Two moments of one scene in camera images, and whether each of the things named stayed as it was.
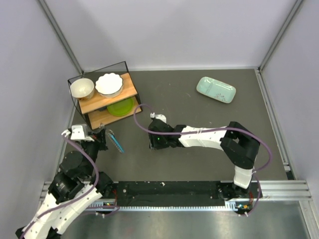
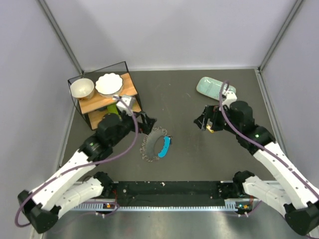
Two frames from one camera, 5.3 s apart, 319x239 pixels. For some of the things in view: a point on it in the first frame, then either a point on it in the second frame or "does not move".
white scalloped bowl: [109, 85] does not move
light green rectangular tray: [216, 89] does not move
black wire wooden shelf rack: [106, 95] does not move
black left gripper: [100, 137] → [147, 127]
